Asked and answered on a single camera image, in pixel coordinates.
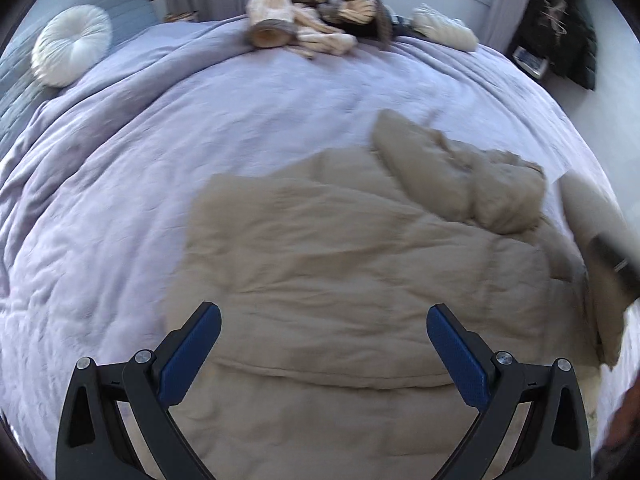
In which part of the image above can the blue grey padded headboard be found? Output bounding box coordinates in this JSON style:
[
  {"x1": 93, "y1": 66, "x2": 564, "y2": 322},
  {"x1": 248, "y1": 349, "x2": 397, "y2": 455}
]
[{"x1": 0, "y1": 0, "x2": 161, "y2": 146}]

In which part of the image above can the lavender bed blanket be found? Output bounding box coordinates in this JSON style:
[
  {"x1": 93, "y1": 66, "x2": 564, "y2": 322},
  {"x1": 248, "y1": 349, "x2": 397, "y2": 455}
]
[{"x1": 0, "y1": 10, "x2": 631, "y2": 480}]

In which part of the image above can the pile of striped knit clothes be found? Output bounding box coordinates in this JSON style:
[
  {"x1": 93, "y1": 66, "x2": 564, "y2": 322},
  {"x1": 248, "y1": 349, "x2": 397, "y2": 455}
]
[{"x1": 245, "y1": 0, "x2": 416, "y2": 60}]

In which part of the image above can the beige puffer jacket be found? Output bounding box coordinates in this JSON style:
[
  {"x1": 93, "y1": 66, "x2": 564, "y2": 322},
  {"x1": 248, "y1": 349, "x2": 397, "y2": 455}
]
[{"x1": 165, "y1": 109, "x2": 628, "y2": 480}]

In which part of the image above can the white knit sweater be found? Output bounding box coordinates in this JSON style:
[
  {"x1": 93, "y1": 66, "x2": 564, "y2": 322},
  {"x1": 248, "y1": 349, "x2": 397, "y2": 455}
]
[{"x1": 411, "y1": 3, "x2": 479, "y2": 53}]

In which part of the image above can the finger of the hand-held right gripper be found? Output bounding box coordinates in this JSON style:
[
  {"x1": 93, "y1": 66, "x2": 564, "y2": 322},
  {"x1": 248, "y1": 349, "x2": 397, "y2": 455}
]
[{"x1": 587, "y1": 232, "x2": 640, "y2": 311}]

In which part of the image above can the person's right forearm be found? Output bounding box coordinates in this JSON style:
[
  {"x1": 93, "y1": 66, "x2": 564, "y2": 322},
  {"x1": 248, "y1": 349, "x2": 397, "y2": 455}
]
[{"x1": 592, "y1": 372, "x2": 640, "y2": 480}]

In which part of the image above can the dark hanging jacket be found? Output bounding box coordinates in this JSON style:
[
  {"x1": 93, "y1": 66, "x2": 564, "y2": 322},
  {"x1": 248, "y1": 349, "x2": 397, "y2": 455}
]
[{"x1": 510, "y1": 0, "x2": 599, "y2": 92}]

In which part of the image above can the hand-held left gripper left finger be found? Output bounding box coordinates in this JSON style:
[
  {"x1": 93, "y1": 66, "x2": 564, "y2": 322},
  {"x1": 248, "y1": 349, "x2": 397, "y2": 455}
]
[{"x1": 55, "y1": 301, "x2": 222, "y2": 480}]

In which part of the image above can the white round pillow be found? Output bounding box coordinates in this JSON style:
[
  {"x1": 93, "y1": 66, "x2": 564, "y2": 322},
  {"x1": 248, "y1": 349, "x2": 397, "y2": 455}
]
[{"x1": 31, "y1": 5, "x2": 112, "y2": 88}]

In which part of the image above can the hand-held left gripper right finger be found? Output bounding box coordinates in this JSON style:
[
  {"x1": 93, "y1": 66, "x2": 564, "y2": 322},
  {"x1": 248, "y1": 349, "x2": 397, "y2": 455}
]
[{"x1": 426, "y1": 303, "x2": 593, "y2": 480}]

